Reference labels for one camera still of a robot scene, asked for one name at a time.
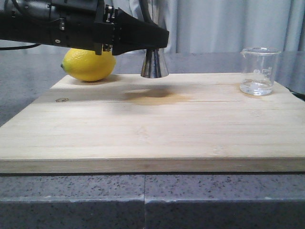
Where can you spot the yellow lemon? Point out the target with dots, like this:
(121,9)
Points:
(86,66)

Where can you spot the clear glass beaker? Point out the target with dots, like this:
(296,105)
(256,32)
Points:
(259,68)

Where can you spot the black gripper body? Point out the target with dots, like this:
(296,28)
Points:
(86,24)

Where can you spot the wooden cutting board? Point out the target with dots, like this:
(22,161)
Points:
(179,123)

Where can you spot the grey curtain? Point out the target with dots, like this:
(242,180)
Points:
(227,25)

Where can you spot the steel double jigger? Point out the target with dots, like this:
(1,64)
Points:
(154,65)

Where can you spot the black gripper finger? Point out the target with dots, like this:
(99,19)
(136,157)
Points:
(145,11)
(131,34)

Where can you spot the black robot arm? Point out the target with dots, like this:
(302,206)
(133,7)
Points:
(30,21)

